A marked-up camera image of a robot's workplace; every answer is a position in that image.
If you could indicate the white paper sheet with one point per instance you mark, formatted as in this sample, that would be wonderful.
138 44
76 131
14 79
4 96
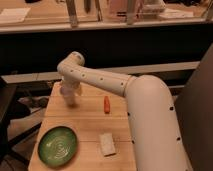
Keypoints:
13 15

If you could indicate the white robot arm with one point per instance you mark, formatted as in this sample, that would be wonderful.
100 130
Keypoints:
155 132

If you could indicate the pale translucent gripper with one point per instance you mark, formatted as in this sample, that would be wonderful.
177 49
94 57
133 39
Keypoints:
68 88

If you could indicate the green ceramic plate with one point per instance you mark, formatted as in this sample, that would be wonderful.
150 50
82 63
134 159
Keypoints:
57 146

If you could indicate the orange carrot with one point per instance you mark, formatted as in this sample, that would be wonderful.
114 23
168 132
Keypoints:
106 105

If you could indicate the white sponge block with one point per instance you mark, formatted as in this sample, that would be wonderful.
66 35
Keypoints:
107 144

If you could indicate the black office chair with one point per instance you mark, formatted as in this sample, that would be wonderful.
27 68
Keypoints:
11 108

